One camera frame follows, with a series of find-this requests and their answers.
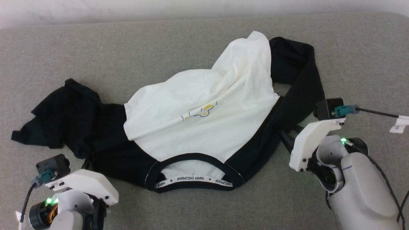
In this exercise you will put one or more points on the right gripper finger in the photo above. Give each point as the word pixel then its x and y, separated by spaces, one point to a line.
pixel 299 129
pixel 286 140

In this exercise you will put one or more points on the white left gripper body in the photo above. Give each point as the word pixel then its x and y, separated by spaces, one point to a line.
pixel 86 183

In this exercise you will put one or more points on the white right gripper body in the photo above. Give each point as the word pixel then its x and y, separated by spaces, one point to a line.
pixel 305 145

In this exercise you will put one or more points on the black and white shirt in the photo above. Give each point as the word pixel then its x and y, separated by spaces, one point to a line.
pixel 198 105

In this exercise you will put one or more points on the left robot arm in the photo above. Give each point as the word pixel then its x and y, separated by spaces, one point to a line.
pixel 64 220

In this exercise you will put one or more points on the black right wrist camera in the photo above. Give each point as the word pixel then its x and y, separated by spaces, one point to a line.
pixel 326 108

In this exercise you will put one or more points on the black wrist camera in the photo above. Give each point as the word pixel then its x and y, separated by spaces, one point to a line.
pixel 54 164
pixel 326 108

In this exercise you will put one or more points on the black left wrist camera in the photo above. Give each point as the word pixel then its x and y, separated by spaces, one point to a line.
pixel 54 164

